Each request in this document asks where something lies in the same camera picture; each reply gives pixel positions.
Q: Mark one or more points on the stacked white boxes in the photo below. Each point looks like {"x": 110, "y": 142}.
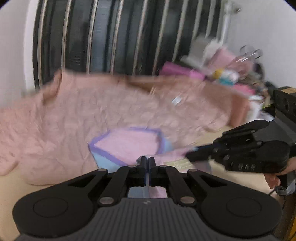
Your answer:
{"x": 201, "y": 51}

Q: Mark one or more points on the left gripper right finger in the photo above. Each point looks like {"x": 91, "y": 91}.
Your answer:
{"x": 171, "y": 179}

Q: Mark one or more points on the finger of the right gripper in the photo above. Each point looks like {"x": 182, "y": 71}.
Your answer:
{"x": 202, "y": 153}

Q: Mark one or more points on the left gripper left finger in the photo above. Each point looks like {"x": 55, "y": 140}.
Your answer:
{"x": 122, "y": 181}

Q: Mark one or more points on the pink quilted jacket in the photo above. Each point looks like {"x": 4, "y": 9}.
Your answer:
{"x": 47, "y": 134}

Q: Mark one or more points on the white jacket care label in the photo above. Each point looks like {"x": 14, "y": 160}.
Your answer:
{"x": 176, "y": 100}

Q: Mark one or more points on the small plush toy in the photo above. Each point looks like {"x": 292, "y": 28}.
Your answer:
{"x": 225, "y": 76}

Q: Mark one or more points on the pink storage box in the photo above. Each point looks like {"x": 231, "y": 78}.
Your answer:
{"x": 240, "y": 104}

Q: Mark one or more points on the person's right hand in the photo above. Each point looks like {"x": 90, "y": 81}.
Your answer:
{"x": 273, "y": 179}

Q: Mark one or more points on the pink blue mesh garment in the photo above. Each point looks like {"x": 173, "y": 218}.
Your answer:
{"x": 125, "y": 146}

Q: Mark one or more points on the magenta flat box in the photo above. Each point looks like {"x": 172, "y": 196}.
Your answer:
{"x": 170, "y": 69}

